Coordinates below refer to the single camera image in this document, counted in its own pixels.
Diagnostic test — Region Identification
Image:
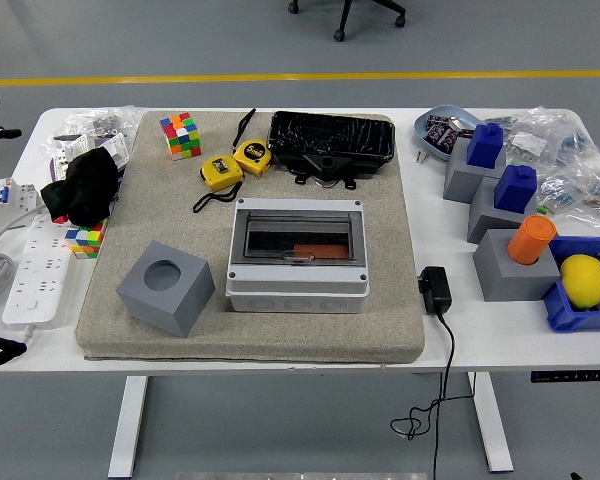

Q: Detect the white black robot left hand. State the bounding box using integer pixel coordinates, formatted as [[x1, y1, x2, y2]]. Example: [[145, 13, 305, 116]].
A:
[[0, 87, 24, 151]]

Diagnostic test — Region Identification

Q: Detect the grey block with round hole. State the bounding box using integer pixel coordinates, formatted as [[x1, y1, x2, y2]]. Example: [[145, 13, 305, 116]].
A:
[[116, 239, 216, 340]]

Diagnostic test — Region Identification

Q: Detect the smoked transparent box lid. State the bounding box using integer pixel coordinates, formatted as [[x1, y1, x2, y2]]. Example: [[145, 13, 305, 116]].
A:
[[231, 208, 366, 267]]

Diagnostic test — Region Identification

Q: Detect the orange cylinder battery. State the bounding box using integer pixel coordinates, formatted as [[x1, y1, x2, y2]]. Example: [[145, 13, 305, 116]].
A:
[[506, 215, 558, 266], [293, 242, 346, 261]]

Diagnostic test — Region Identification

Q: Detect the white circuit breaker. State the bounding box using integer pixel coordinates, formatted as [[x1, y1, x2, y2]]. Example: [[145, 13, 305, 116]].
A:
[[0, 176, 44, 234]]

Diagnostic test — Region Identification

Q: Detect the white purple packaging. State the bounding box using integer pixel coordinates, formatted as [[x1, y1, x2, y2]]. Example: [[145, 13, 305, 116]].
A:
[[42, 132, 131, 182]]

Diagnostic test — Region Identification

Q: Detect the white table leg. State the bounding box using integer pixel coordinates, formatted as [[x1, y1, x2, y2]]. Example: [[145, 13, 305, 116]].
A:
[[108, 375, 149, 479], [467, 372, 514, 474]]

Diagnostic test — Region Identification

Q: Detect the black cloth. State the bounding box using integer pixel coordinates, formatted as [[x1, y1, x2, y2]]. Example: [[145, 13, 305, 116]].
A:
[[39, 148, 122, 227]]

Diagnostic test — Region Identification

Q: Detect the black table control panel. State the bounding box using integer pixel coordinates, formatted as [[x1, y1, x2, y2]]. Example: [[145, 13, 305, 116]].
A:
[[530, 369, 600, 385]]

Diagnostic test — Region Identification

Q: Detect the clear bag of screws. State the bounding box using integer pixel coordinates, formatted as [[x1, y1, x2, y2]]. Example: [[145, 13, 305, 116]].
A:
[[62, 105, 144, 139]]

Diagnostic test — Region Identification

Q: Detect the colourful puzzle cube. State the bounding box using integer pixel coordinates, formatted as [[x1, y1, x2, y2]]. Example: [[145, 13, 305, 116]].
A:
[[159, 111, 203, 161], [63, 219, 107, 260]]

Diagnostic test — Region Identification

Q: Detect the white power strip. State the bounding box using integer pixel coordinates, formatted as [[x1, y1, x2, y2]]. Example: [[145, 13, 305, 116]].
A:
[[2, 213, 77, 330]]

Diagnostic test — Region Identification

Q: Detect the blue plastic bin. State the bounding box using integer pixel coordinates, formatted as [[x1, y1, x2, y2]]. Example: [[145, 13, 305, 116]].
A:
[[542, 235, 600, 334]]

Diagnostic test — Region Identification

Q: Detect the yellow lemon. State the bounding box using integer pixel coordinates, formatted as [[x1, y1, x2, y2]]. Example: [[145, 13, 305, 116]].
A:
[[559, 253, 600, 309]]

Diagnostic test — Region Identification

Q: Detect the small yellow tape measure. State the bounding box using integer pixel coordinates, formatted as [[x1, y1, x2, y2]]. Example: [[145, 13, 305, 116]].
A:
[[192, 155, 245, 214]]

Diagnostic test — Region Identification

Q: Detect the black power adapter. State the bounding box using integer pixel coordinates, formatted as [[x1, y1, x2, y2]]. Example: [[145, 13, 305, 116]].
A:
[[417, 266, 453, 317]]

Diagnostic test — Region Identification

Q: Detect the large yellow tape measure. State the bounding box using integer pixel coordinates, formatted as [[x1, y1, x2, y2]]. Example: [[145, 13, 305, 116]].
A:
[[231, 107, 274, 177]]

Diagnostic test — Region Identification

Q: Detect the grey-brown fabric mat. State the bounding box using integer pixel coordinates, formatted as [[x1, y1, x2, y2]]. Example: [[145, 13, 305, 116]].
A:
[[74, 110, 426, 364]]

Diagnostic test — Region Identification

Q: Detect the blue block with knob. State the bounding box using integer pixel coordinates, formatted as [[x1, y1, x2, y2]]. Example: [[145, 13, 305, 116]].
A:
[[494, 165, 538, 213], [466, 122, 506, 169]]

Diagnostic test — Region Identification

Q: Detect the clear bag of small parts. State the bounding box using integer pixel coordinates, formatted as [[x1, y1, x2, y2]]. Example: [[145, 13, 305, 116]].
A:
[[537, 162, 600, 231], [484, 106, 600, 169]]

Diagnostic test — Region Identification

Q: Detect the black plastic tray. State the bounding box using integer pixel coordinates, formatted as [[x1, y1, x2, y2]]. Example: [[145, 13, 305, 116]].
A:
[[267, 110, 396, 176]]

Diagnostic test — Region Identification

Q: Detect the dark patterned snack packet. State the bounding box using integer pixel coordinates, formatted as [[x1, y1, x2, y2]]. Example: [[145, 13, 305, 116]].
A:
[[426, 122, 459, 151]]

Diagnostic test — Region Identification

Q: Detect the brown silver wrapped bar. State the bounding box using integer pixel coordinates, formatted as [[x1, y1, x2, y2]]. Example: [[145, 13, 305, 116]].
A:
[[447, 115, 476, 139]]

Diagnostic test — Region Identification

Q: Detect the blue-grey dish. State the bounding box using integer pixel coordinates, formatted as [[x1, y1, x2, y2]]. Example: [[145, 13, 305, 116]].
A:
[[413, 104, 484, 162]]

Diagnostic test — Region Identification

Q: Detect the grey-white power cable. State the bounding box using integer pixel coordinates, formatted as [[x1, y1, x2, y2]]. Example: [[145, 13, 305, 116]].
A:
[[0, 204, 49, 364]]

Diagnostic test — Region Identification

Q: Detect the black adapter cord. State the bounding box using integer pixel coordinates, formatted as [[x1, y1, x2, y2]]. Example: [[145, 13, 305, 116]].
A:
[[390, 312, 477, 480]]

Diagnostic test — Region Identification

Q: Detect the black triangular mount bracket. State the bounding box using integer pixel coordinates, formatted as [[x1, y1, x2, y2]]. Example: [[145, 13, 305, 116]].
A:
[[293, 153, 359, 192]]

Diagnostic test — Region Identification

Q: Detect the grey plastic enclosure box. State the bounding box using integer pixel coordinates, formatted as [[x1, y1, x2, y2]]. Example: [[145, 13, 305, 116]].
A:
[[224, 198, 370, 315]]

